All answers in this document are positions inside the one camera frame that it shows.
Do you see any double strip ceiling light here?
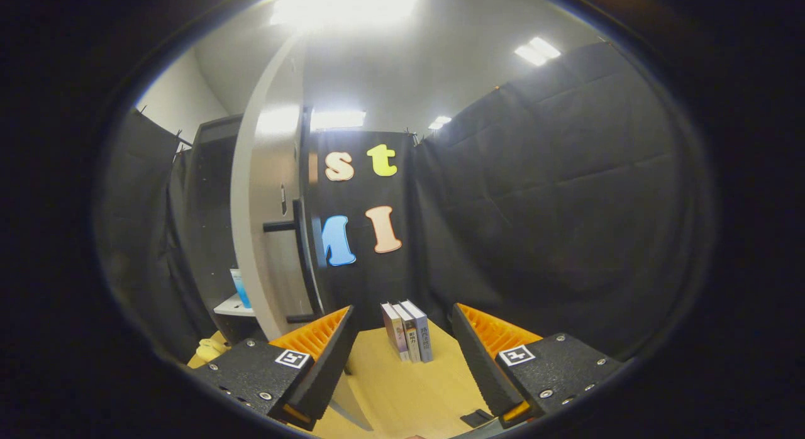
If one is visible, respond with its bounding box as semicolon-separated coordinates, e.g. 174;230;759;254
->
514;36;562;67

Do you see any brown spine book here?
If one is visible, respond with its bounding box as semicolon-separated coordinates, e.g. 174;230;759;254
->
391;303;422;363

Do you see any dark grey cabinet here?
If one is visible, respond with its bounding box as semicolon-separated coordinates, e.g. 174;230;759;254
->
182;115;265;345

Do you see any white cabinet door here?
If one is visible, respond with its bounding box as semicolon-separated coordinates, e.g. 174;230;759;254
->
230;33;375;432

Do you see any large ceiling light panel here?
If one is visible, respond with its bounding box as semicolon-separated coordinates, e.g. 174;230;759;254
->
270;0;426;31

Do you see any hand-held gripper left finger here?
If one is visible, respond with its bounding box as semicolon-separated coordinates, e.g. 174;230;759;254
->
192;305;359;430

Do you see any grey blue book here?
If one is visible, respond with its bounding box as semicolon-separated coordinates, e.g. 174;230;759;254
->
401;299;435;363

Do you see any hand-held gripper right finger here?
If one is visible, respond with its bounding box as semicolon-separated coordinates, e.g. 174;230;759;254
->
452;303;636;429

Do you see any yellow plush toy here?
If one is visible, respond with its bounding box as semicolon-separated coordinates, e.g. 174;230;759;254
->
195;337;230;363

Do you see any pink spine book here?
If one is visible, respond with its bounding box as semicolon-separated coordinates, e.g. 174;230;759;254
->
380;303;409;362

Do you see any white blue cosmetic tube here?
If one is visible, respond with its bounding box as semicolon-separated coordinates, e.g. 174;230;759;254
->
230;268;252;309

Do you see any black backdrop cloth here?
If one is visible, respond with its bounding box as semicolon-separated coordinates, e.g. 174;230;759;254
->
94;42;711;364

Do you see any black door handle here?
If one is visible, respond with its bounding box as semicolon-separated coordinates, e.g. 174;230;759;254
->
263;197;328;323

